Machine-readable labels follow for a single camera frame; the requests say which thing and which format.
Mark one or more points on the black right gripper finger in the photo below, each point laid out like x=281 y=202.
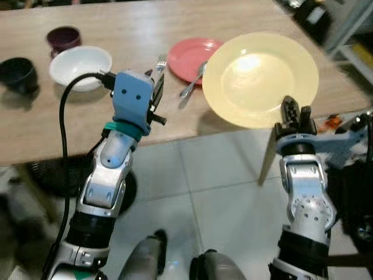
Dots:
x=305 y=115
x=289 y=111

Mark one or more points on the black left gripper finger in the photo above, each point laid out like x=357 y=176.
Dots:
x=158 y=90
x=150 y=74

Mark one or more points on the yellow plate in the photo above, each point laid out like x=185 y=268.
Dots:
x=256 y=76

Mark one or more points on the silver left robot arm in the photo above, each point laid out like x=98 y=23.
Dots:
x=108 y=175

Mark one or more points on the silver fork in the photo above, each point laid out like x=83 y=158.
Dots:
x=161 y=61

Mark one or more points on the silver spoon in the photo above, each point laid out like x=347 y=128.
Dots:
x=192 y=84

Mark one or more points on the pink plate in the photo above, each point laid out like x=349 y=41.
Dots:
x=186 y=58

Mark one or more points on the white bowl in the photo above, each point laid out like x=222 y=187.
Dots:
x=78 y=64

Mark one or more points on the grey metal shelf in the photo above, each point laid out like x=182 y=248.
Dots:
x=349 y=55

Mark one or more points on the black round table base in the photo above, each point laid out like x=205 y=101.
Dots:
x=129 y=192

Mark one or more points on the purple mug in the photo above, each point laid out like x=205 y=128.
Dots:
x=63 y=38

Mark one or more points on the black bag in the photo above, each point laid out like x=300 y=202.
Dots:
x=309 y=17

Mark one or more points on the black mug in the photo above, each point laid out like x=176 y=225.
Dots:
x=17 y=73

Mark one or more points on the grey left robot leg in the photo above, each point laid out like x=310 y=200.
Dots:
x=140 y=259

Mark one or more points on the grey robot leg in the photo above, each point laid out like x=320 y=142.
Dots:
x=140 y=259
x=218 y=268

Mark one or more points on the grey right robot leg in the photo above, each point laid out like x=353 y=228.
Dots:
x=218 y=268

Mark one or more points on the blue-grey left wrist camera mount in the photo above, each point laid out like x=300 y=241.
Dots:
x=131 y=96

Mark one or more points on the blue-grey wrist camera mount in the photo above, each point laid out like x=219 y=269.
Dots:
x=131 y=96
x=332 y=146

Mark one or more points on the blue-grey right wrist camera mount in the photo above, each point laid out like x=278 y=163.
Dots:
x=332 y=146

